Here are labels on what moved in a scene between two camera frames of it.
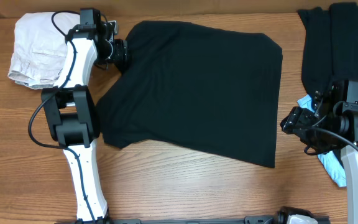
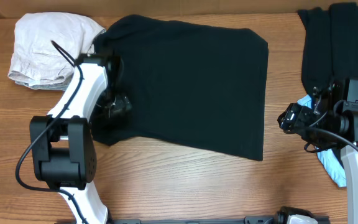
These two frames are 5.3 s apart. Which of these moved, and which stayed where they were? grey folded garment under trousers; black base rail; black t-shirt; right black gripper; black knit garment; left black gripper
Moved: black t-shirt; left black gripper
Stayed: grey folded garment under trousers; black knit garment; right black gripper; black base rail
